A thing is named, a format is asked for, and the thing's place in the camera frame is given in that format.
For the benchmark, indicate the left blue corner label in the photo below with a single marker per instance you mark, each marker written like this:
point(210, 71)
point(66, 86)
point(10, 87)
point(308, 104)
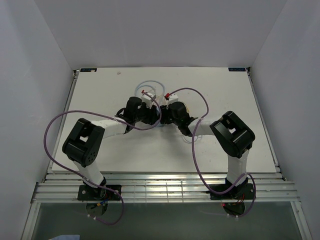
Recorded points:
point(88, 70)

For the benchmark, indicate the aluminium table edge rail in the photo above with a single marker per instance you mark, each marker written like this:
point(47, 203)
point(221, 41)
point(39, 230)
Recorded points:
point(159, 188)

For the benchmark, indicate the round blue power socket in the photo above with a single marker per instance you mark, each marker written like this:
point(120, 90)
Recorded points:
point(160, 125)

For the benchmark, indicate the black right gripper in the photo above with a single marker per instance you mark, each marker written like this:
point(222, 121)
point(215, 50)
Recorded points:
point(164, 112)

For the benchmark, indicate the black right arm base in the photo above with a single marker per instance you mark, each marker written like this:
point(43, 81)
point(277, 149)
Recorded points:
point(238, 194)

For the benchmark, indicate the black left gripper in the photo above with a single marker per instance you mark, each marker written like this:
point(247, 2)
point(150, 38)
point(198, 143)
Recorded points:
point(152, 118)

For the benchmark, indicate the blue cloth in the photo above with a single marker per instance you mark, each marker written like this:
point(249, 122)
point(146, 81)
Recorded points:
point(67, 237)

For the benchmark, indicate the right blue corner label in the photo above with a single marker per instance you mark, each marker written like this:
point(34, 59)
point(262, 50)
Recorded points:
point(236, 69)

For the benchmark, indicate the blue corner label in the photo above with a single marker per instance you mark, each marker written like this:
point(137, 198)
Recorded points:
point(236, 69)
point(88, 70)

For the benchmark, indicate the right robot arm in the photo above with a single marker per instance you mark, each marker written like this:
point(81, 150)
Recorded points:
point(233, 135)

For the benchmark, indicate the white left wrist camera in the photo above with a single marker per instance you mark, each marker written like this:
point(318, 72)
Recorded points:
point(148, 99)

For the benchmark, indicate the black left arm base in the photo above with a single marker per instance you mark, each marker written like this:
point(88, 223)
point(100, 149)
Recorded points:
point(96, 199)

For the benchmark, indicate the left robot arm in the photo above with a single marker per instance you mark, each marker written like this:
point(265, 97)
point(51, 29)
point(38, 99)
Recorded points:
point(83, 142)

